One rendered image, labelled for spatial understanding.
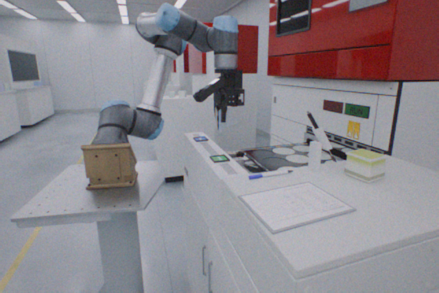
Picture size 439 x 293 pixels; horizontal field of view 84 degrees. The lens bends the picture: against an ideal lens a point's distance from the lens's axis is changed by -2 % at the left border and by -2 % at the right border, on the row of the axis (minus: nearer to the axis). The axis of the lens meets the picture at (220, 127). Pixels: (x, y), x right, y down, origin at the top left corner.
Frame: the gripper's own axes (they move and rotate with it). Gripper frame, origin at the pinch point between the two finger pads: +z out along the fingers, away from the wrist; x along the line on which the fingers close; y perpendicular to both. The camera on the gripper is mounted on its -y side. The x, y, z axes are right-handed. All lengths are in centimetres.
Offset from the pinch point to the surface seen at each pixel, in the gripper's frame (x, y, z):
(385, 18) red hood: -12, 53, -36
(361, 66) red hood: -5, 53, -21
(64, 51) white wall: 798, -217, -80
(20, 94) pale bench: 576, -265, 27
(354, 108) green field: 0, 58, -5
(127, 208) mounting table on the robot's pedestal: 2.9, -30.7, 23.8
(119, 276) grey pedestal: 18, -37, 62
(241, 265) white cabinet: -29.9, -4.9, 25.5
